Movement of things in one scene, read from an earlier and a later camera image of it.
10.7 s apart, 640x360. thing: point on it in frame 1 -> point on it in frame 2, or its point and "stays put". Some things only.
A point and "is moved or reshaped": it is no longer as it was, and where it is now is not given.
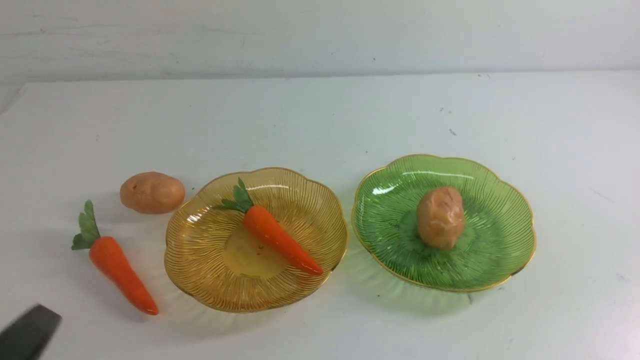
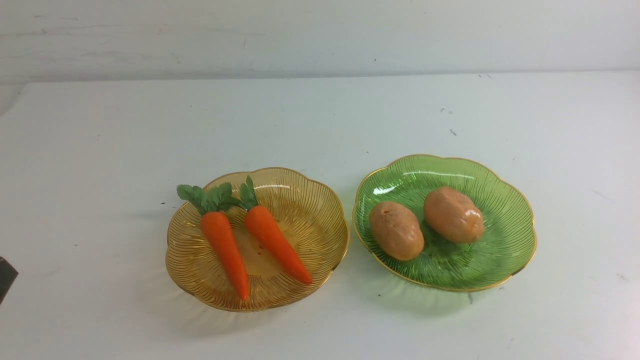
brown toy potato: [440, 217] is moved or reshaped
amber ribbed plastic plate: [216, 258] stays put
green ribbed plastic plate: [499, 240] stays put
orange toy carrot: [268, 230] is moved or reshaped
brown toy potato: [151, 193] -> [397, 230]
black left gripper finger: [25, 339] -> [8, 275]
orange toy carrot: [107, 257] -> [213, 205]
